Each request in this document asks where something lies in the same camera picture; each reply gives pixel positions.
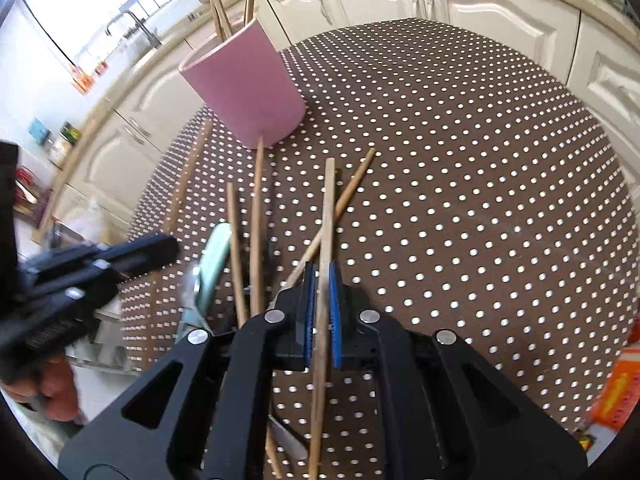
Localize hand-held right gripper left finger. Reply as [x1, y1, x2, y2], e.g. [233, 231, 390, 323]
[57, 260, 318, 480]

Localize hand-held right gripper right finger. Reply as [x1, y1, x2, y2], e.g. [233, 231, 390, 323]
[327, 261, 588, 480]

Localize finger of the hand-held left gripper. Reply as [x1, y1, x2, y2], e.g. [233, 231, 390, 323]
[20, 274, 122, 312]
[27, 234, 180, 287]

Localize metal spoon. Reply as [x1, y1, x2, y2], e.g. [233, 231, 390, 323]
[181, 264, 202, 312]

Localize light blue handled knife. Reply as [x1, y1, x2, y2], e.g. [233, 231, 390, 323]
[179, 222, 233, 333]

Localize pale wooden chopstick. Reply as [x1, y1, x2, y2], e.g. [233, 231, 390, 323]
[307, 157, 337, 480]

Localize pile of wooden chopsticks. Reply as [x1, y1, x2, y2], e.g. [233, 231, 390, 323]
[164, 0, 377, 480]

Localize pink utensil holder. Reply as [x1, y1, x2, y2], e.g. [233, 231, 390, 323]
[178, 17, 307, 150]

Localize person's left hand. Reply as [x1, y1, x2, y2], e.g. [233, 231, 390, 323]
[0, 354, 85, 423]

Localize glass jar beige contents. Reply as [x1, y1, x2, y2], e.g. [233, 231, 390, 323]
[47, 135, 71, 166]

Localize brown polka dot tablecloth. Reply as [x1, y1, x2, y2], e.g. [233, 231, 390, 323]
[117, 16, 640, 480]

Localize grey kitchen faucet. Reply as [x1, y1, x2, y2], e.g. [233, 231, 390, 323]
[105, 10, 161, 48]

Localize barred kitchen window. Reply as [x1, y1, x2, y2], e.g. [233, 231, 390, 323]
[20, 0, 166, 76]

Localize orange plastic bag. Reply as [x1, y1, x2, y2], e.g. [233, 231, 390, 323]
[587, 345, 640, 433]

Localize cream lower cabinets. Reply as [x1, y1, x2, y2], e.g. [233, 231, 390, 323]
[30, 0, 640, 241]

